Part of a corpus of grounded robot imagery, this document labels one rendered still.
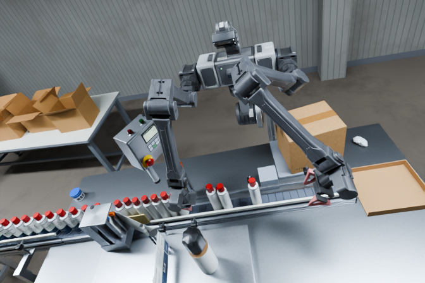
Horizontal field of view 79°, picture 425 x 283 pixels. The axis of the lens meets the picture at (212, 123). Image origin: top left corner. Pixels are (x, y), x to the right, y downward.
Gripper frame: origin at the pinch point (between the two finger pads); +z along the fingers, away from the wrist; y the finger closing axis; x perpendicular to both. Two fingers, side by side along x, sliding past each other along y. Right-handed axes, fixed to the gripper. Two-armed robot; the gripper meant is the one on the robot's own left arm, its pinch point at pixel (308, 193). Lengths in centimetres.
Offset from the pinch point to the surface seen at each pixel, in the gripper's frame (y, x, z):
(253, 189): -12.5, -9.6, 25.1
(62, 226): -1, -90, 101
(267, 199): -16.0, 4.7, 34.5
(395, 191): -20, 56, -2
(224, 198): -10.4, -18.8, 37.3
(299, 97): -215, 97, 77
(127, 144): -10, -72, 21
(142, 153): -12, -65, 27
